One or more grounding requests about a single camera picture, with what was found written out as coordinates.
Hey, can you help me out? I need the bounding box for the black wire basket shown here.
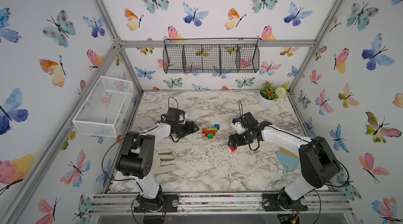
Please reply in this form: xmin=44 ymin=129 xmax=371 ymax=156
xmin=160 ymin=38 xmax=260 ymax=74

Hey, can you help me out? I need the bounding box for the green strap loop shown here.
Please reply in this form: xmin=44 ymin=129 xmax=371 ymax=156
xmin=157 ymin=151 xmax=176 ymax=163

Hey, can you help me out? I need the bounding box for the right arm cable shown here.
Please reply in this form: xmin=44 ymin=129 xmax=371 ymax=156
xmin=311 ymin=148 xmax=351 ymax=224

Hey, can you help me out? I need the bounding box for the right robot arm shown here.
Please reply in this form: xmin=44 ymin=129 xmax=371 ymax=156
xmin=228 ymin=112 xmax=341 ymax=211

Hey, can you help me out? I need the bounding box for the white mesh basket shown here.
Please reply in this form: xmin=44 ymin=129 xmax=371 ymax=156
xmin=72 ymin=76 xmax=133 ymax=138

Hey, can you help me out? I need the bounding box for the potted artificial plant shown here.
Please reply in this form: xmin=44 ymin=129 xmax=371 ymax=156
xmin=258 ymin=81 xmax=290 ymax=109

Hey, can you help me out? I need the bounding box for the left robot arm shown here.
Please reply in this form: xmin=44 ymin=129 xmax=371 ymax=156
xmin=115 ymin=108 xmax=199 ymax=211

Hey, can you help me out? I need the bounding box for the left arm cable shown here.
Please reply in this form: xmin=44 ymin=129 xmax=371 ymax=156
xmin=100 ymin=96 xmax=180 ymax=224

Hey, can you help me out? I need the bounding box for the blue round brush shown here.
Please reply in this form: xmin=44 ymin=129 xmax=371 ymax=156
xmin=277 ymin=147 xmax=300 ymax=176

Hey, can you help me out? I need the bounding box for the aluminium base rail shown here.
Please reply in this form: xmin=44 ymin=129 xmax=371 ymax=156
xmin=89 ymin=191 xmax=353 ymax=216

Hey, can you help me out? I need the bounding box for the long red lego brick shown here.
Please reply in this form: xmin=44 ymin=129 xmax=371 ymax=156
xmin=205 ymin=130 xmax=216 ymax=137

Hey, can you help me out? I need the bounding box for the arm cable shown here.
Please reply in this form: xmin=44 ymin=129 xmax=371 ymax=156
xmin=100 ymin=96 xmax=180 ymax=224
xmin=311 ymin=148 xmax=351 ymax=224

